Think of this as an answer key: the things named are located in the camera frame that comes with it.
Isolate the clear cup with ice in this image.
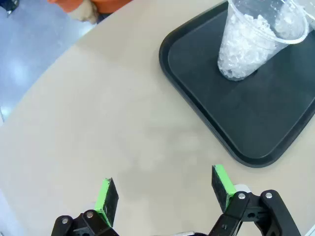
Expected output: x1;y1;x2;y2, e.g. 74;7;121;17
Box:
217;0;310;81

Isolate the person in orange hoodie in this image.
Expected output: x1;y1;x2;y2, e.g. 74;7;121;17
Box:
91;0;119;14

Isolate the person's right forearm orange sleeve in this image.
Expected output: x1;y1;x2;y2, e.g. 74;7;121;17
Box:
48;0;84;13

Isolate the clear plastic drink cup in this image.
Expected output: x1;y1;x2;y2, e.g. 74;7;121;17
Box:
304;0;315;35

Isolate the black plastic serving tray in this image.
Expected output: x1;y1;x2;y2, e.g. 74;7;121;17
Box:
158;0;315;168

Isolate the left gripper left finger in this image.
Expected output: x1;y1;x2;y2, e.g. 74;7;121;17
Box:
51;177;124;236

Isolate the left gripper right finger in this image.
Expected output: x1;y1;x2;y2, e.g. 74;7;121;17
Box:
208;164;301;236

